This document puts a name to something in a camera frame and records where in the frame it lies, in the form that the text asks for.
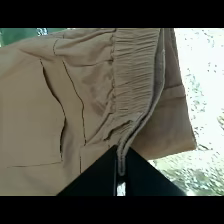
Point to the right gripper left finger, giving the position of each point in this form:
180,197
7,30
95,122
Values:
96,180

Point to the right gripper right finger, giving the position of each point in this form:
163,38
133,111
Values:
146,178

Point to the tan pants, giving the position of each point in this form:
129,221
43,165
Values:
66,106

